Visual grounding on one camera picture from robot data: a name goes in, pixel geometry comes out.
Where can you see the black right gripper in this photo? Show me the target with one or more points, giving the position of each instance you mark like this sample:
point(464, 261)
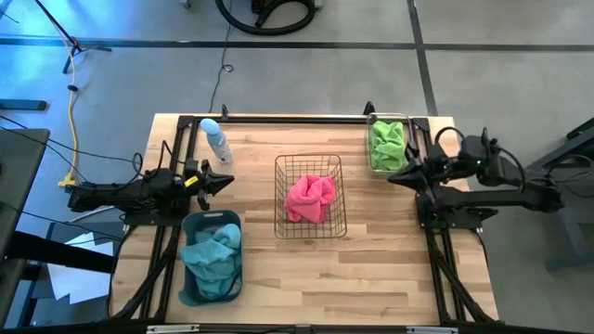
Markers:
point(438, 164)

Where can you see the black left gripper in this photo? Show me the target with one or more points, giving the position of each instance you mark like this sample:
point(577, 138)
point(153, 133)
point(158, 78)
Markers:
point(202, 197)

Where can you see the pink microfiber towel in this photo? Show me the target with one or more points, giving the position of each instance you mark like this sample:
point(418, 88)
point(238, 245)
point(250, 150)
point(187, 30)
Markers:
point(301, 206)
point(322, 188)

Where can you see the teal plastic bin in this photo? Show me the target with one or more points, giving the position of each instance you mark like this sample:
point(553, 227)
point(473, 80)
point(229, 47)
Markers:
point(188, 287)

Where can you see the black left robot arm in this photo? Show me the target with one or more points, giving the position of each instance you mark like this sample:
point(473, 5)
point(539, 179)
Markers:
point(120, 195)

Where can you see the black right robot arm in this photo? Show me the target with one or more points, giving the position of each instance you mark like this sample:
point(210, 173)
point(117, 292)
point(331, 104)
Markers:
point(492, 195)

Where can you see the yellow tape tag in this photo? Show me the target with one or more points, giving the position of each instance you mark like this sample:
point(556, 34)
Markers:
point(190, 181)

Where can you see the light blue spray bottle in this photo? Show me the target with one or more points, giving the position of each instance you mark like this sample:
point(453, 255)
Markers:
point(218, 144)

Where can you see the clear plastic container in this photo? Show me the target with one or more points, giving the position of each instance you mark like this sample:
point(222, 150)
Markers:
point(369, 139)

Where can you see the dark grey side table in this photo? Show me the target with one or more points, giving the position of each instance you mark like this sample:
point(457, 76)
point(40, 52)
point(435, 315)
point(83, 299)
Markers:
point(575, 209)

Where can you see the white paper sheets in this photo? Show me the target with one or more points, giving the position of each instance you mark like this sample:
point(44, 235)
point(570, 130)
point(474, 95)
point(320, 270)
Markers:
point(79, 283)

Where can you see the dark grey desk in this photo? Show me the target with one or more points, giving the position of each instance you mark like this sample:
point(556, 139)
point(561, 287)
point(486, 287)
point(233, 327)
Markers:
point(18, 176)

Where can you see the black tripod stand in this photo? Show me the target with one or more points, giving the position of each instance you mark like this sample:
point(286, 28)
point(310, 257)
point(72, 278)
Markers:
point(55, 23)

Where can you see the black aluminium table frame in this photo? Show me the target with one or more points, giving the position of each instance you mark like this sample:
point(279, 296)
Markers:
point(301, 119)

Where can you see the silver metal bracket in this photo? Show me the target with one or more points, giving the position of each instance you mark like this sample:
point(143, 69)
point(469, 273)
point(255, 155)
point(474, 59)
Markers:
point(171, 329)
point(431, 330)

